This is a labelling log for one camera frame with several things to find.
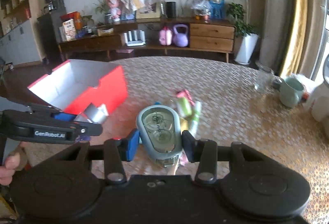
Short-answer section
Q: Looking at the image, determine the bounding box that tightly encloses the wooden tv console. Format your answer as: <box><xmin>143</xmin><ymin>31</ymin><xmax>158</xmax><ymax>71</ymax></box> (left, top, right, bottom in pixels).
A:
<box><xmin>59</xmin><ymin>17</ymin><xmax>235</xmax><ymax>60</ymax></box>

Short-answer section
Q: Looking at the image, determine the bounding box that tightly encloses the colourful snack box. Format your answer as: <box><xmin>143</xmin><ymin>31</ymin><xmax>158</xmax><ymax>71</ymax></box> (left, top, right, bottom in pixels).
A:
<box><xmin>63</xmin><ymin>19</ymin><xmax>76</xmax><ymax>41</ymax></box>

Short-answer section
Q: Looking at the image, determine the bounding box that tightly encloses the red white cardboard box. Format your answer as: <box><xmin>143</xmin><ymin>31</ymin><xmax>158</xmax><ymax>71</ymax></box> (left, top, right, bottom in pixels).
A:
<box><xmin>28</xmin><ymin>59</ymin><xmax>128</xmax><ymax>115</ymax></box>

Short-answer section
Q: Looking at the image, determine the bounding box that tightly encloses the silver tape roll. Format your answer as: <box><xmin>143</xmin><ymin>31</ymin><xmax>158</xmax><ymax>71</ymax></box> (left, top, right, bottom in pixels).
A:
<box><xmin>75</xmin><ymin>103</ymin><xmax>109</xmax><ymax>124</ymax></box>

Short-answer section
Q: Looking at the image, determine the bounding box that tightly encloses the yellow curtain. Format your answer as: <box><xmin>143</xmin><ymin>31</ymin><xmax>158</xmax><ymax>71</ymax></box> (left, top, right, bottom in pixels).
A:
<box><xmin>279</xmin><ymin>0</ymin><xmax>308</xmax><ymax>77</ymax></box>

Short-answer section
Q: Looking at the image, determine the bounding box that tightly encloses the patterned lace tablecloth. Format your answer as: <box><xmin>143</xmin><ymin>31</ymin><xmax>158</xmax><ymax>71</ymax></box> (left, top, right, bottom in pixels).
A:
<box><xmin>23</xmin><ymin>56</ymin><xmax>329</xmax><ymax>224</ymax></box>

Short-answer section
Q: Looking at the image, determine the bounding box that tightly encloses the clear drinking glass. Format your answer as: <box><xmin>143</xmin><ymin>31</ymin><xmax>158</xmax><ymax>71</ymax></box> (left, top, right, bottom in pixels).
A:
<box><xmin>254</xmin><ymin>65</ymin><xmax>274</xmax><ymax>92</ymax></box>

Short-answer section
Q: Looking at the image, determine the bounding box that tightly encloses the green white tube bottle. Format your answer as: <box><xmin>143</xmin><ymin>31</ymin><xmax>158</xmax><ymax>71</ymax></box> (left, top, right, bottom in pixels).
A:
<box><xmin>176</xmin><ymin>97</ymin><xmax>202</xmax><ymax>137</ymax></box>

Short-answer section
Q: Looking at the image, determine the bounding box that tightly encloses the pink binder clip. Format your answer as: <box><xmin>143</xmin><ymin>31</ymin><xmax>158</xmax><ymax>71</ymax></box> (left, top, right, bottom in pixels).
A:
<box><xmin>176</xmin><ymin>89</ymin><xmax>195</xmax><ymax>106</ymax></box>

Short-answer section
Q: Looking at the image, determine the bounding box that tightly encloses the black cabinet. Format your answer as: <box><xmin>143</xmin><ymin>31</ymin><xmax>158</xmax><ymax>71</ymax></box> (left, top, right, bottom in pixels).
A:
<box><xmin>37</xmin><ymin>8</ymin><xmax>66</xmax><ymax>63</ymax></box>

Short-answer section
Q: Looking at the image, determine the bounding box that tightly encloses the white jar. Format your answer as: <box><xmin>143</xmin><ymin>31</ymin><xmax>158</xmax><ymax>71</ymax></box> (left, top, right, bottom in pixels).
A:
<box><xmin>309</xmin><ymin>81</ymin><xmax>328</xmax><ymax>122</ymax></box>

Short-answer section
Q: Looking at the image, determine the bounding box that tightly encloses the white wifi router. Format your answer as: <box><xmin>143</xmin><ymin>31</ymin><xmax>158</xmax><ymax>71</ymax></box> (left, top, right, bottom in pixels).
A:
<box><xmin>123</xmin><ymin>30</ymin><xmax>146</xmax><ymax>47</ymax></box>

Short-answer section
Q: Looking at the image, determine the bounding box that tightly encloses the coffee machine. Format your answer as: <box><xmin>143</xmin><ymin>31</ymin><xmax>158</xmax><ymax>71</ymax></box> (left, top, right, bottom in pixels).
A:
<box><xmin>44</xmin><ymin>0</ymin><xmax>65</xmax><ymax>12</ymax></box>

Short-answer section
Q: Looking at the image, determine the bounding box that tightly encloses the pink toy case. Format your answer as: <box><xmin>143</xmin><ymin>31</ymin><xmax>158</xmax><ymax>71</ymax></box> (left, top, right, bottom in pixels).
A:
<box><xmin>159</xmin><ymin>26</ymin><xmax>173</xmax><ymax>46</ymax></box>

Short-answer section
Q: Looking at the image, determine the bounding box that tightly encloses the purple kettlebell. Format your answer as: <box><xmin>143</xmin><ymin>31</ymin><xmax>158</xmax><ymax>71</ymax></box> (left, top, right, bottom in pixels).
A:
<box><xmin>173</xmin><ymin>24</ymin><xmax>189</xmax><ymax>47</ymax></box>

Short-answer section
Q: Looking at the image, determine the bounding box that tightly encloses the pale green ceramic mug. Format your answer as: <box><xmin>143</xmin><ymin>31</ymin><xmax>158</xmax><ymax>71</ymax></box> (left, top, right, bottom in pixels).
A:
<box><xmin>279</xmin><ymin>76</ymin><xmax>305</xmax><ymax>108</ymax></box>

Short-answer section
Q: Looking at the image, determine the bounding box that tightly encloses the grey correction tape dispenser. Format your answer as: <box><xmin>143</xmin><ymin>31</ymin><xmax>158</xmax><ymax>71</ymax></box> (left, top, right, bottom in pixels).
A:
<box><xmin>136</xmin><ymin>105</ymin><xmax>182</xmax><ymax>168</ymax></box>

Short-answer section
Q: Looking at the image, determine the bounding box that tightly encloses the pink doll figurine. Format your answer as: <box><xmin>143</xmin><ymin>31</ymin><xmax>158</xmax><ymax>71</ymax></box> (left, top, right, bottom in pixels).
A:
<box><xmin>108</xmin><ymin>0</ymin><xmax>121</xmax><ymax>22</ymax></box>

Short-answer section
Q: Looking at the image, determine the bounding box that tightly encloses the framed picture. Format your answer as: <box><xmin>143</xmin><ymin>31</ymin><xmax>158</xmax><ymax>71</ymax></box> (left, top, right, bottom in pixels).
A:
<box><xmin>136</xmin><ymin>2</ymin><xmax>161</xmax><ymax>20</ymax></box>

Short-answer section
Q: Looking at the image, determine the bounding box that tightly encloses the person's left hand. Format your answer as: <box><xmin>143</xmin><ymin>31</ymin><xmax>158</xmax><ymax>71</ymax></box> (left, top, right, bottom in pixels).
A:
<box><xmin>0</xmin><ymin>142</ymin><xmax>28</xmax><ymax>186</ymax></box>

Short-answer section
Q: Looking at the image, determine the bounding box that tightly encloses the black cylindrical speaker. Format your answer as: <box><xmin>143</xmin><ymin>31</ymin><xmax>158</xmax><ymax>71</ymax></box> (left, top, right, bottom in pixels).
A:
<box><xmin>165</xmin><ymin>1</ymin><xmax>176</xmax><ymax>19</ymax></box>

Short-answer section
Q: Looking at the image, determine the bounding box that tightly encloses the blue plastic bag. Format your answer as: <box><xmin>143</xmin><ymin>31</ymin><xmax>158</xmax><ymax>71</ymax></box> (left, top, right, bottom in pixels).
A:
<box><xmin>209</xmin><ymin>0</ymin><xmax>225</xmax><ymax>20</ymax></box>

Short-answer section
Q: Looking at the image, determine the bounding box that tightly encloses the white plant pot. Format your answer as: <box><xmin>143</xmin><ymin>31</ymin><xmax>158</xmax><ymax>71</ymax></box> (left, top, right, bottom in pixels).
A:
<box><xmin>235</xmin><ymin>34</ymin><xmax>259</xmax><ymax>65</ymax></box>

